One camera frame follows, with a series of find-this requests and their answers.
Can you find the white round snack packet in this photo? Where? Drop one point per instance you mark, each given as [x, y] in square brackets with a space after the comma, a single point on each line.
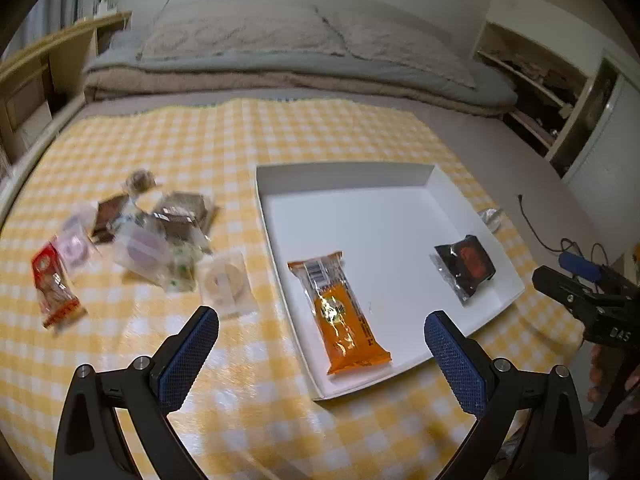
[224, 282]

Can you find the pink round snack packet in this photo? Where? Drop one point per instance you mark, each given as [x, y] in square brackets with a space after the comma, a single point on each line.
[75, 249]

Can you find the silver foil snack packet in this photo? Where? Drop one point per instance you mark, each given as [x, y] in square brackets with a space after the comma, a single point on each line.
[182, 207]

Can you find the red snack packet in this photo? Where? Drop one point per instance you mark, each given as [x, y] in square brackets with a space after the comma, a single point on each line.
[52, 290]

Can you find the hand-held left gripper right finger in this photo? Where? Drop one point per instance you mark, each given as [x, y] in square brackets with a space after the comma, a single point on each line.
[456, 362]

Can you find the clear purple round snack packet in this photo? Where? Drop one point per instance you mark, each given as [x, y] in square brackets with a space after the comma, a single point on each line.
[141, 251]

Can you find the person's right hand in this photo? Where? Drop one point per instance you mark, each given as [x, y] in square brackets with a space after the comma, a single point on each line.
[595, 370]

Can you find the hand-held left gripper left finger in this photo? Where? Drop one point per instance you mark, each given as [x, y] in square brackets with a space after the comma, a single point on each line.
[187, 360]

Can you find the white shelf unit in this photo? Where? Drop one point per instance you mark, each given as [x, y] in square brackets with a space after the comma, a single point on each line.
[545, 70]

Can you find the green white snack packet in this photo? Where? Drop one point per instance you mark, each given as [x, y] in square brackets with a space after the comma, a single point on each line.
[181, 270]

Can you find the round brown wrapped snack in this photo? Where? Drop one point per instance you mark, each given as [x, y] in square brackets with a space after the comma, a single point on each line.
[140, 182]

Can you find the brown snack packet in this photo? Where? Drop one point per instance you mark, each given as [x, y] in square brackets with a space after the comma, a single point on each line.
[110, 216]

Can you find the silver foil wrapper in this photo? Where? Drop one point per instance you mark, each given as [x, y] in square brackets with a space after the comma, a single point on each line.
[492, 217]

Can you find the black snack packet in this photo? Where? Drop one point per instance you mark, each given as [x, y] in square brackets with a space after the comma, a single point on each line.
[465, 265]

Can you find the folded grey beige blanket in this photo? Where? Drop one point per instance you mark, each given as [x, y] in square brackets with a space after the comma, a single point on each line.
[280, 75]

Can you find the wooden shelf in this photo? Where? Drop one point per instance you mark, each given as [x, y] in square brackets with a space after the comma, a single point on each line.
[55, 65]

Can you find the yellow checkered cloth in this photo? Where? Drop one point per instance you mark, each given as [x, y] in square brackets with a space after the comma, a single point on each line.
[260, 140]

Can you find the beige pillow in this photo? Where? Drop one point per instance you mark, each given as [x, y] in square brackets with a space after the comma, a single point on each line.
[235, 30]
[400, 45]

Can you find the white cardboard box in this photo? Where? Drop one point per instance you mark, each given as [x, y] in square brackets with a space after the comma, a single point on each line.
[380, 230]

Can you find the orange snack packet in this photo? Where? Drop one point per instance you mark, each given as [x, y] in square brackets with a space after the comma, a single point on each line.
[337, 310]

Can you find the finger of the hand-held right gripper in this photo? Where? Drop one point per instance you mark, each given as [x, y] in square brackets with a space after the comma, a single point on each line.
[580, 266]
[555, 285]

